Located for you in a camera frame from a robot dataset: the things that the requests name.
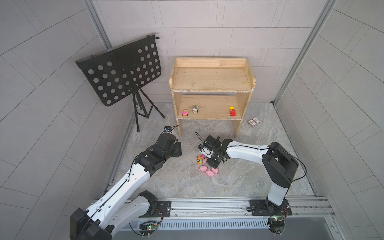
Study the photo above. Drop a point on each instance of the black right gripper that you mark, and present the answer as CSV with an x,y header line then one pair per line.
x,y
212,164

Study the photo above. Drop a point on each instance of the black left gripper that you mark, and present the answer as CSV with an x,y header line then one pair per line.
x,y
177,148

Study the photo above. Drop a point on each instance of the pink green toy car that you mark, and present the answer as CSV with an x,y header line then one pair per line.
x,y
185,113

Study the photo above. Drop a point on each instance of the red yellow toy truck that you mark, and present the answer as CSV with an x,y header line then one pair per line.
x,y
232,111

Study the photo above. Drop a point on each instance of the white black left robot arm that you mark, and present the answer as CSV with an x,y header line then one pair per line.
x,y
108,215

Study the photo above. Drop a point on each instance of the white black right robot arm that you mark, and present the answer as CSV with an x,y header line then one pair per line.
x,y
280,165

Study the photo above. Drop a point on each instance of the pink toy pig lower left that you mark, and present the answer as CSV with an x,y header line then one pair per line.
x,y
203,168

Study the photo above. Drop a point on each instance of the pink toy pig lower right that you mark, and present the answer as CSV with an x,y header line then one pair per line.
x,y
215,171

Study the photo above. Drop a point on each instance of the pink toy pig bottom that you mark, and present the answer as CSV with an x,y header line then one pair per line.
x,y
210,173

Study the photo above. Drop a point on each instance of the small card box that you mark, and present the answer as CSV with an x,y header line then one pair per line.
x,y
253,122

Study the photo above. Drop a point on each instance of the wooden two-tier shelf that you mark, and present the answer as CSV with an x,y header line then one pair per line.
x,y
212,84

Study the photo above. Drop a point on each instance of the left controller board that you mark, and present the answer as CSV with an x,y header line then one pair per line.
x,y
149,226

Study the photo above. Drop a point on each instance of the controller board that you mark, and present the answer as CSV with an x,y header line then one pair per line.
x,y
276,225
149,226

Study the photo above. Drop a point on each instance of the black perforated music stand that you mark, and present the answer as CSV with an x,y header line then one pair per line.
x,y
124,71

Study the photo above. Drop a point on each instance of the right controller board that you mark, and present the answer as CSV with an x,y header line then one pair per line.
x,y
276,225

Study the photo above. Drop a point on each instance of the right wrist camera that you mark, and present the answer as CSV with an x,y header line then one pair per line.
x,y
203,150

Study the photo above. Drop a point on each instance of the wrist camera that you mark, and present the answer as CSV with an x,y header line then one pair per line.
x,y
203,150
168,129

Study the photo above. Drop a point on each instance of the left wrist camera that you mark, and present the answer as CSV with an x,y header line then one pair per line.
x,y
168,129

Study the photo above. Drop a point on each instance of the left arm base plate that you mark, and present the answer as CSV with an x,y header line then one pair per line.
x,y
162,209

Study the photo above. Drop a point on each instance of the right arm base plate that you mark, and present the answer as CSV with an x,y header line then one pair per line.
x,y
266,208

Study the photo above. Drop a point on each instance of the aluminium mounting rail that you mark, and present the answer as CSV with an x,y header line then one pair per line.
x,y
232,211

